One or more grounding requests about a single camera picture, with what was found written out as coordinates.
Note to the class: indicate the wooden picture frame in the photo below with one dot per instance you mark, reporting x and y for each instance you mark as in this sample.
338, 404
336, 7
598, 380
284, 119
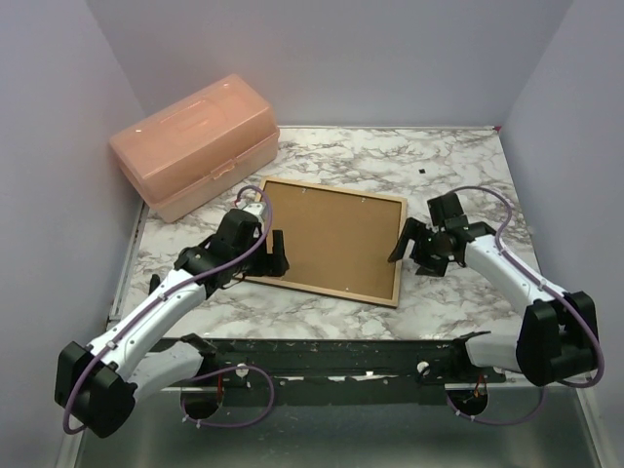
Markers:
397, 273

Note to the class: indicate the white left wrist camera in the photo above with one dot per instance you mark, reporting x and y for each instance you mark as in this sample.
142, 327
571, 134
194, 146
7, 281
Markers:
250, 199

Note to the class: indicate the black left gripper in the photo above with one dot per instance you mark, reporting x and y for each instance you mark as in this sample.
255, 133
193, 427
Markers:
271, 264

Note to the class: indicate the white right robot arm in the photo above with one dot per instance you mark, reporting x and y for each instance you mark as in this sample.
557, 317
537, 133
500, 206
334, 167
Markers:
558, 339

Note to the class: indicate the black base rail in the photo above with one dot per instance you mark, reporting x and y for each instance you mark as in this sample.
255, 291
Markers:
299, 372

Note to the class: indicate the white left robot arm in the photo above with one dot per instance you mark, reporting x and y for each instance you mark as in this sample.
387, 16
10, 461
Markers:
99, 384

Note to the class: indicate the pink plastic storage box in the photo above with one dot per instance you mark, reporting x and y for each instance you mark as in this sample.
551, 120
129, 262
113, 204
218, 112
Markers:
183, 156

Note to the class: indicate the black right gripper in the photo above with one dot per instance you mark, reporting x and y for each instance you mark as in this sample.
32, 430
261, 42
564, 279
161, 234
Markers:
433, 266

